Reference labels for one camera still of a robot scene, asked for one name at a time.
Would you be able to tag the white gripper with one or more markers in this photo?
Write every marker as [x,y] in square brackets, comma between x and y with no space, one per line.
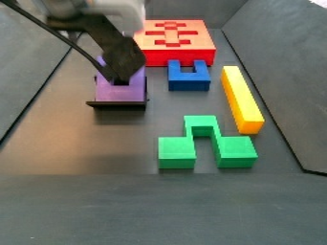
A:
[125,13]

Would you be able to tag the purple U-shaped block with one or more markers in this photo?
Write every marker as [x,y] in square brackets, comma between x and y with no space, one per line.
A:
[122,93]

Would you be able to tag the red board with cutouts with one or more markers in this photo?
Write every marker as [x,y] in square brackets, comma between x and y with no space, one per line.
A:
[175,39]

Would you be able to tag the blue U-shaped block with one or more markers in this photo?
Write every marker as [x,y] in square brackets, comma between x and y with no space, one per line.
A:
[189,81]

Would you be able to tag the yellow long bar block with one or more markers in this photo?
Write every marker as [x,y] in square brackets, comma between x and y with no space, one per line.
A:
[245,109]

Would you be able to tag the green stepped block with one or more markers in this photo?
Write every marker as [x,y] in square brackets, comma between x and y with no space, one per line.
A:
[234,150]

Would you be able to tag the black fixture bracket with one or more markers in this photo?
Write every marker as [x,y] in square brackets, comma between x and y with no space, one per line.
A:
[95,104]

